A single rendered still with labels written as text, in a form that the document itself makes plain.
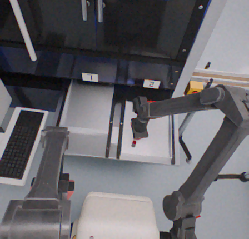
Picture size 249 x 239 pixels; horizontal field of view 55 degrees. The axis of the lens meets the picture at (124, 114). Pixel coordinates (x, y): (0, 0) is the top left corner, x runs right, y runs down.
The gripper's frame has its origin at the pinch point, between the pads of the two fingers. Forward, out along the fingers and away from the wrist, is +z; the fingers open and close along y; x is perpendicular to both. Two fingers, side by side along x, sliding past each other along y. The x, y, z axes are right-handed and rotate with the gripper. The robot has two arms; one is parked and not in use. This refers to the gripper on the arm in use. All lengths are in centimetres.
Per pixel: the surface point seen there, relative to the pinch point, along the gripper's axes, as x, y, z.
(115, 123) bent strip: 8.0, 12.3, 9.1
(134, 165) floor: -15, 12, 99
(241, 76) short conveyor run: -76, 32, 5
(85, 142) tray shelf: 25.3, 3.9, 11.1
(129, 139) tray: 2.2, 2.3, 10.3
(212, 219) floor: -68, -43, 95
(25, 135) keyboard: 57, 15, 18
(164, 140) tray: -16.5, -1.5, 9.7
